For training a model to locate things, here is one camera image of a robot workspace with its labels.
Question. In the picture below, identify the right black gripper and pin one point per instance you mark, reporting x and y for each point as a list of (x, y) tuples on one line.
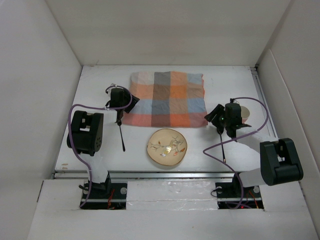
[(219, 108)]

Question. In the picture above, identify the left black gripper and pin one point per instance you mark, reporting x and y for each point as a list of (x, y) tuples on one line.
[(134, 101)]

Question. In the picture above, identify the black spoon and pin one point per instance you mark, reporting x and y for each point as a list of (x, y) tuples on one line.
[(223, 145)]

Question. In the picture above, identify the pink mug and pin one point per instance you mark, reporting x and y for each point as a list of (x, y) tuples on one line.
[(245, 113)]

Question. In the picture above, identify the black fork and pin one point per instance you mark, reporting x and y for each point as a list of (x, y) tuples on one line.
[(121, 137)]

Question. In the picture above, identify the checkered orange blue cloth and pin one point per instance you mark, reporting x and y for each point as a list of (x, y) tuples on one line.
[(167, 99)]

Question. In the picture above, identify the beige bird pattern plate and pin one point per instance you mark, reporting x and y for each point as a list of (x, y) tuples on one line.
[(167, 147)]

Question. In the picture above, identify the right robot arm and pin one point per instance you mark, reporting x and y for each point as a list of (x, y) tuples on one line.
[(279, 160)]

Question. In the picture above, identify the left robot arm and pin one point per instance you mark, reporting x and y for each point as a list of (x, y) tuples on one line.
[(86, 127)]

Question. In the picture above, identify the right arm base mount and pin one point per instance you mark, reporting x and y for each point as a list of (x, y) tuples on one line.
[(230, 195)]

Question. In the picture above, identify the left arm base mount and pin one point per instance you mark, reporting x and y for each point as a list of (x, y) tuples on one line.
[(104, 196)]

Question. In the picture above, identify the aluminium front rail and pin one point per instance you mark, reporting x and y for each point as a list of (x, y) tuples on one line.
[(145, 175)]

